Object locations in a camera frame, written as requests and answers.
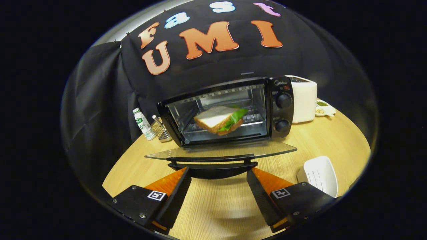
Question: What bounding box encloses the white bread toaster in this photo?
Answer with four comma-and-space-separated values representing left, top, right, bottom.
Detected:
285, 75, 318, 124

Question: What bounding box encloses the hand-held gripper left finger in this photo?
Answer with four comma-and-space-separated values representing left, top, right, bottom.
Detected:
107, 167, 192, 235

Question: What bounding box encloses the white bottle green label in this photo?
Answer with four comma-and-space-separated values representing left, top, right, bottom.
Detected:
133, 107, 156, 141

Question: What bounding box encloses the black toaster oven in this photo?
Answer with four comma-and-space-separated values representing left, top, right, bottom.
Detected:
144, 76, 298, 179

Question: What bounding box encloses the black backdrop cloth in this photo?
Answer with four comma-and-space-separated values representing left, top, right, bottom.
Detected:
61, 0, 377, 197

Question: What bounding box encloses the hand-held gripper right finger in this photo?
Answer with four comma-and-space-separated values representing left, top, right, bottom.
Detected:
246, 167, 336, 233

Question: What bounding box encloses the white divided bean dish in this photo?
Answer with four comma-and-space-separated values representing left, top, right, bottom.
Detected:
315, 99, 337, 117

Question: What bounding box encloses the metal wire basket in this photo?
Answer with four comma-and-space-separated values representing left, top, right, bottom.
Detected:
152, 115, 172, 143

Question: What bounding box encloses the white plastic tray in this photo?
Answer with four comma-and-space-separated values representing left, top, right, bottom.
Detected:
297, 156, 338, 198

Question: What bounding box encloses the lettuce bread sandwich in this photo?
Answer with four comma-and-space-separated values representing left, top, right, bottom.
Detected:
193, 105, 249, 136

